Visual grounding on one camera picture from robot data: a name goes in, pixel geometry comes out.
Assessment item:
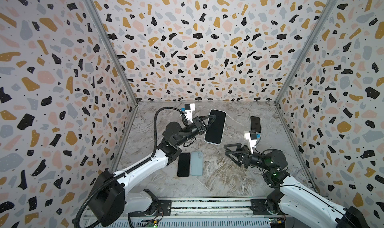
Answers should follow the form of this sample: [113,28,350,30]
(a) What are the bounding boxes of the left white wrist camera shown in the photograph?
[181,103,196,125]

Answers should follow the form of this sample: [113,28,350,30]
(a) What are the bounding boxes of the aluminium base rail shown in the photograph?
[80,196,338,228]

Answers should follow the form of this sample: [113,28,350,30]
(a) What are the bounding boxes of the black phone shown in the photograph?
[204,109,227,145]
[250,116,262,133]

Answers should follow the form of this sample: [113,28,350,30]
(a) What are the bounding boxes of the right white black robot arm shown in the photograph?
[224,143,368,228]

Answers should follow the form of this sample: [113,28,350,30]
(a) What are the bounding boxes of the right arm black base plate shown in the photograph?
[250,198,291,217]

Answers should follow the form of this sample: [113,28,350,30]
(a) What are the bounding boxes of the green circuit board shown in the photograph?
[140,220,159,228]

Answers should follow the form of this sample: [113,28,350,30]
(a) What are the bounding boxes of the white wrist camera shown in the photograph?
[244,131,261,154]
[181,103,196,125]

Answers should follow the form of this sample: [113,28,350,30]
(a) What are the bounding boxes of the purple phone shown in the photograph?
[177,153,191,177]

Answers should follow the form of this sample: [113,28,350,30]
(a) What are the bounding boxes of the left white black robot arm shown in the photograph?
[82,115,216,228]

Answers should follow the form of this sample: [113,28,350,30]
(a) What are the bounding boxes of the black corrugated cable hose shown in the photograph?
[73,106,184,228]

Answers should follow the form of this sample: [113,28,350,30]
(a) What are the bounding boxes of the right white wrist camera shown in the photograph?
[244,131,261,154]

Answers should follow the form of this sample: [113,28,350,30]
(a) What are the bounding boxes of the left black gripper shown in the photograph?
[174,115,215,149]

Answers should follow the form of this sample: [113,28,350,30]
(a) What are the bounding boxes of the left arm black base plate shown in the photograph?
[142,200,172,217]

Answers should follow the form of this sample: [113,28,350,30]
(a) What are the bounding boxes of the grey phone case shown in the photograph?
[190,151,204,177]

